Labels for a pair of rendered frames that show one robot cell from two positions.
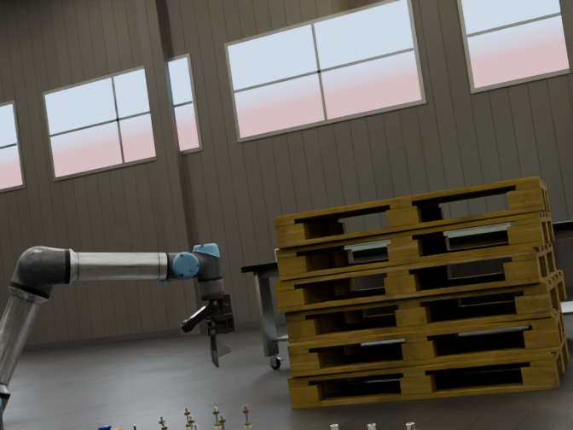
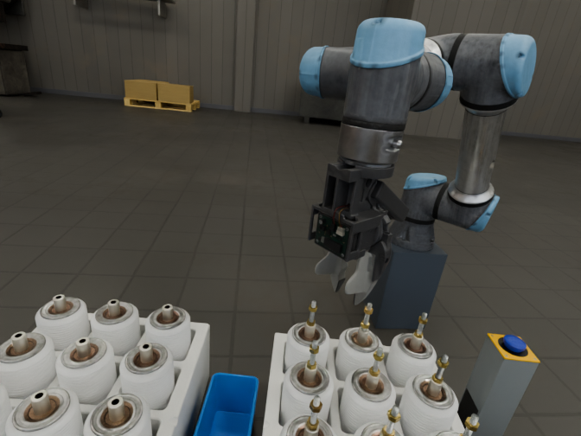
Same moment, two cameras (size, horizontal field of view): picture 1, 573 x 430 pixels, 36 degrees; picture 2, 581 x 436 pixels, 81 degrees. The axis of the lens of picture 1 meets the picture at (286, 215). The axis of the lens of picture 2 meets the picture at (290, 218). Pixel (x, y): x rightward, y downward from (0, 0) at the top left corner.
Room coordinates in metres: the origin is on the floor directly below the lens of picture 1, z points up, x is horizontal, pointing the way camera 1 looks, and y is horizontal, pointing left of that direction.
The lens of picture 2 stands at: (2.99, -0.06, 0.78)
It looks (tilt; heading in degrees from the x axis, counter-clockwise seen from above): 23 degrees down; 146
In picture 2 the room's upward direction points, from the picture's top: 6 degrees clockwise
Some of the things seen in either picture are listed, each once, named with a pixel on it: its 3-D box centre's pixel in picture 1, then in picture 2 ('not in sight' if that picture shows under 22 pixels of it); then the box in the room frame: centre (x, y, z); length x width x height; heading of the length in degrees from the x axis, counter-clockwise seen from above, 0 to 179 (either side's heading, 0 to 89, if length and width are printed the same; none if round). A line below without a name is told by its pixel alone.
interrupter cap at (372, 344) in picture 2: not in sight; (361, 339); (2.59, 0.43, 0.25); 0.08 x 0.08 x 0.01
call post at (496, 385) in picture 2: not in sight; (487, 401); (2.79, 0.65, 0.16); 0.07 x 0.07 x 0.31; 56
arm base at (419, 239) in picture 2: not in sight; (413, 227); (2.34, 0.87, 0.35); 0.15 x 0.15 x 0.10
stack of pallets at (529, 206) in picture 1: (425, 290); not in sight; (4.78, -0.68, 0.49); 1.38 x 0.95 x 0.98; 70
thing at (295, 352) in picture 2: not in sight; (304, 365); (2.53, 0.34, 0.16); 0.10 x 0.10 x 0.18
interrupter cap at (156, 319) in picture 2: not in sight; (168, 317); (2.35, 0.07, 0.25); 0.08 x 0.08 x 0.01
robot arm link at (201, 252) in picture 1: (206, 262); (383, 76); (2.68, 0.26, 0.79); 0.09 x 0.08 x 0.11; 108
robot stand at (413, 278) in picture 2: not in sight; (399, 278); (2.34, 0.87, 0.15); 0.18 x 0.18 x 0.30; 64
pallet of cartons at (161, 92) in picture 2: not in sight; (163, 94); (-3.57, 1.39, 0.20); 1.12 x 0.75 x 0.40; 63
